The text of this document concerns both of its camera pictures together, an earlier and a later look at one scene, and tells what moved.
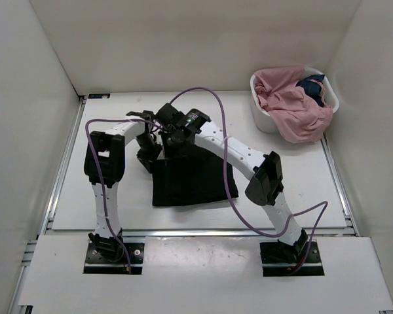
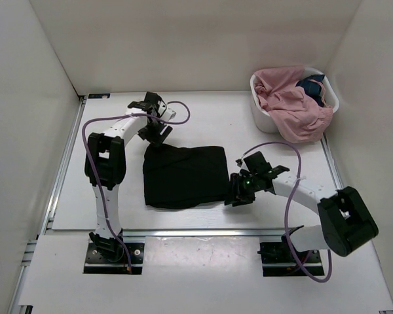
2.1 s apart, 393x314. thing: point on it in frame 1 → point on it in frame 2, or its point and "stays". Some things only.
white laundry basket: (262, 117) stays
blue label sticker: (98, 95) stays
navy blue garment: (312, 88) stays
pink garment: (299, 117) stays
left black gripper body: (150, 148) → (150, 133)
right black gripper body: (174, 147) → (243, 187)
